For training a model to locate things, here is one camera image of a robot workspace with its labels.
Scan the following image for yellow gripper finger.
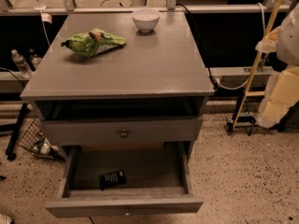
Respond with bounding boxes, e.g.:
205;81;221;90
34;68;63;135
256;101;289;128
269;66;299;107

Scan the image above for dark blue rxbar wrapper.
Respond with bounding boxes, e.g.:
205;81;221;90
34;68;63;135
99;170;126;190

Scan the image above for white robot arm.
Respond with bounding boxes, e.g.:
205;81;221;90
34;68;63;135
255;5;299;128

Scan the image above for grey wooden drawer cabinet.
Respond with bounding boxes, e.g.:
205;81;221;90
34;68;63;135
21;12;213;151

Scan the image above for open grey wooden drawer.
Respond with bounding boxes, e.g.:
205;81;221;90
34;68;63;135
46;143;203;218

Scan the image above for closed grey upper drawer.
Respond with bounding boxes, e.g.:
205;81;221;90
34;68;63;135
40;116;203;146

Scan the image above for metal railing bar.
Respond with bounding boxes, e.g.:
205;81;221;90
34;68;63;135
0;0;292;16

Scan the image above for white ceramic bowl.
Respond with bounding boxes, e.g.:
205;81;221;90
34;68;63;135
132;8;161;33

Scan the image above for green chip bag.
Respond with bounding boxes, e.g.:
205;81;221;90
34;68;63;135
61;28;126;58

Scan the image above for clear plastic water bottle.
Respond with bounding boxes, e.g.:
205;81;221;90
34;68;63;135
11;49;32;78

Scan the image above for black stand leg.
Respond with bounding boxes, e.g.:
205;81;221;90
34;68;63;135
6;104;28;161

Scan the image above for yellow wooden ladder frame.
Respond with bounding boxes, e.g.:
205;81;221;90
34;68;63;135
232;0;283;131

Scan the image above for white cable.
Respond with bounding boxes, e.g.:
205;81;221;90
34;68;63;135
214;2;267;91

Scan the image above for black power cable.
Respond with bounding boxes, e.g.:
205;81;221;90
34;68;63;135
176;3;219;91

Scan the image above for wire mesh basket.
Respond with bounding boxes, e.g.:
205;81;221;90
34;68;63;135
18;119;62;160

